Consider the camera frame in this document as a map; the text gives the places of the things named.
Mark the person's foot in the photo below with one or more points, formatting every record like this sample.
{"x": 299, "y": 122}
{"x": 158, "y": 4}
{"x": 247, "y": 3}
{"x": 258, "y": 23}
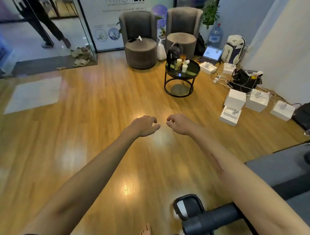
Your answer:
{"x": 145, "y": 230}

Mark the black case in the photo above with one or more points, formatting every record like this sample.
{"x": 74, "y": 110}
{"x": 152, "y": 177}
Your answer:
{"x": 302, "y": 116}

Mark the white sports backpack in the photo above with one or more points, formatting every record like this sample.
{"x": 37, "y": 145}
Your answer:
{"x": 233, "y": 49}

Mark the black handbag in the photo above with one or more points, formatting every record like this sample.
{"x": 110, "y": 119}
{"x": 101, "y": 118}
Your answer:
{"x": 174, "y": 52}

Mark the green drinking glass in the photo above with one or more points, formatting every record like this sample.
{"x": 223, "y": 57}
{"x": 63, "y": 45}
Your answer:
{"x": 176, "y": 65}

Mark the flat white box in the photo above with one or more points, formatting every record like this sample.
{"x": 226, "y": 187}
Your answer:
{"x": 207, "y": 67}

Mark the black backpack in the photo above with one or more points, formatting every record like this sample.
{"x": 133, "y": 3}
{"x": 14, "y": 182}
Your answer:
{"x": 200, "y": 46}

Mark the short white paper cup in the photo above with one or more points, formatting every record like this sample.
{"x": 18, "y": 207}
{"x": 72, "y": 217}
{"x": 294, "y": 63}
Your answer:
{"x": 184, "y": 68}

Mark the large clear water bottle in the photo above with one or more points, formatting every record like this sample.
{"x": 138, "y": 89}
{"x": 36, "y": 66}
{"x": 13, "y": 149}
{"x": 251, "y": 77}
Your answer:
{"x": 215, "y": 36}

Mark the small potted plant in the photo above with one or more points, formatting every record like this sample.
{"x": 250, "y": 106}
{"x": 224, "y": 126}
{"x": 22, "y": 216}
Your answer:
{"x": 162, "y": 30}

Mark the round black side table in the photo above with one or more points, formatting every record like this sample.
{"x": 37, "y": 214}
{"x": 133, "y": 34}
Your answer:
{"x": 182, "y": 72}

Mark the tall white paper cup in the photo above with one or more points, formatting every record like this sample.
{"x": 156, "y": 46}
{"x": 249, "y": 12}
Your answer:
{"x": 179, "y": 63}

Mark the black vacuum cleaner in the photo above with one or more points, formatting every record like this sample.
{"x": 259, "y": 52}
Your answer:
{"x": 203, "y": 218}

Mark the amber drinking glass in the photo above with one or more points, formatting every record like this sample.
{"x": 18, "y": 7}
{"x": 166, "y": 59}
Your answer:
{"x": 182, "y": 58}

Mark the small white box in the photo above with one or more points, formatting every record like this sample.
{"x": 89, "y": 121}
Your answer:
{"x": 229, "y": 68}

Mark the pile of beige sandals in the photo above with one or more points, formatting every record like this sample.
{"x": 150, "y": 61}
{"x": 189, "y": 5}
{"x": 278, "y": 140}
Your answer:
{"x": 81, "y": 57}

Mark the black open bag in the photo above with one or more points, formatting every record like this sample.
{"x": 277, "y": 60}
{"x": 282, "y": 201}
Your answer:
{"x": 243, "y": 81}

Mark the person's right hand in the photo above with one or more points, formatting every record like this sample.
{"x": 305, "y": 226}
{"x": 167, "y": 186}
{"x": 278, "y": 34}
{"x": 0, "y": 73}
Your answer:
{"x": 181, "y": 124}

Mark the tall green plant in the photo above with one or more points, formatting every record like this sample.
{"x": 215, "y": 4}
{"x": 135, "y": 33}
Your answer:
{"x": 210, "y": 13}

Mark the open white box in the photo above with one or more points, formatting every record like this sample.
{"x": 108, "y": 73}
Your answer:
{"x": 229, "y": 117}

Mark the white poster banner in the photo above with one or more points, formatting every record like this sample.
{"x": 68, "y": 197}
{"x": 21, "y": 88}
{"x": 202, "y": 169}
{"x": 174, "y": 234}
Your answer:
{"x": 111, "y": 21}

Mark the person's left forearm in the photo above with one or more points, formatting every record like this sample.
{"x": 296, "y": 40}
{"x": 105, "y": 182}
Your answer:
{"x": 82, "y": 184}

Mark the white plastic bag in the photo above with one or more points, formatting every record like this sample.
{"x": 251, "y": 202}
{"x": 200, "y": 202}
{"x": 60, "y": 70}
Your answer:
{"x": 161, "y": 52}

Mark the dark door mat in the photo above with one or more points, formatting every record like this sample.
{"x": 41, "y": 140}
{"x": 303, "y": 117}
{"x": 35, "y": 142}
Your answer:
{"x": 36, "y": 66}

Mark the glass door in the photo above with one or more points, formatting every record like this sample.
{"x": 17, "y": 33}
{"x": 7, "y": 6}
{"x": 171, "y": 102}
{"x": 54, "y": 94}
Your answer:
{"x": 48, "y": 31}

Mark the open laptop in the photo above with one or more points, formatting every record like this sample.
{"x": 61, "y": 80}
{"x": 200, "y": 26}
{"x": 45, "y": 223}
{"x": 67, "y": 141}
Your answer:
{"x": 211, "y": 54}

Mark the person's right thumb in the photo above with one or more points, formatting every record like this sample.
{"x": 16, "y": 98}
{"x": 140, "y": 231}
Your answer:
{"x": 170, "y": 125}

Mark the person's left hand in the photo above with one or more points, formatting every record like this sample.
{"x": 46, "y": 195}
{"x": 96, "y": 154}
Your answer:
{"x": 143, "y": 127}

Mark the person's left thumb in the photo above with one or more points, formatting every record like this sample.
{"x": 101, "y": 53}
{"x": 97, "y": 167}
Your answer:
{"x": 156, "y": 127}

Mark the white power strip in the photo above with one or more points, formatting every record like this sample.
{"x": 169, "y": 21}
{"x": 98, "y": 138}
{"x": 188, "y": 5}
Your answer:
{"x": 216, "y": 79}

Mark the person's right forearm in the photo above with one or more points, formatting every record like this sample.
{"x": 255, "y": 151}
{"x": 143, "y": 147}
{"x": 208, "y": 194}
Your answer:
{"x": 242, "y": 179}

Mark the grey round armchair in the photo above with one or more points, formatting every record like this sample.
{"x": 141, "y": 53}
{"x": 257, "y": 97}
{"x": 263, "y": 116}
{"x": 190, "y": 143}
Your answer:
{"x": 184, "y": 29}
{"x": 140, "y": 34}

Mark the black phone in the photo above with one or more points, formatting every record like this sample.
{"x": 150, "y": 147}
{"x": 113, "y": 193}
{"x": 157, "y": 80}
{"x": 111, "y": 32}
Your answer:
{"x": 132, "y": 40}

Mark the white cube box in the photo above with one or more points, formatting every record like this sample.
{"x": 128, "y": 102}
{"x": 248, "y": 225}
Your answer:
{"x": 256, "y": 101}
{"x": 282, "y": 111}
{"x": 235, "y": 98}

